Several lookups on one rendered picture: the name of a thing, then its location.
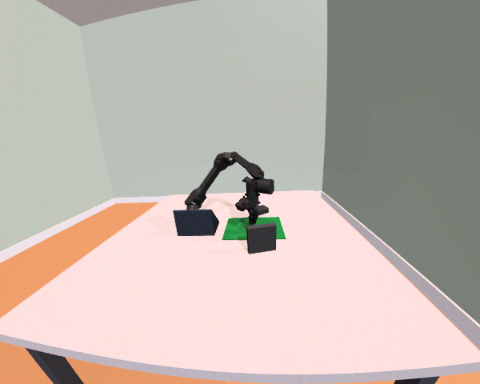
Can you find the green circuit board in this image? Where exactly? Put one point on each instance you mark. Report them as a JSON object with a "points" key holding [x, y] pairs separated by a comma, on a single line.
{"points": [[236, 230]]}

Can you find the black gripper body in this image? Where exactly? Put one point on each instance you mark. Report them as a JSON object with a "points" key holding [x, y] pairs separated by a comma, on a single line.
{"points": [[258, 210]]}

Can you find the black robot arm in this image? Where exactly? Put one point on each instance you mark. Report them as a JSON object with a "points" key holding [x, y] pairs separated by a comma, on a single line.
{"points": [[221, 162]]}

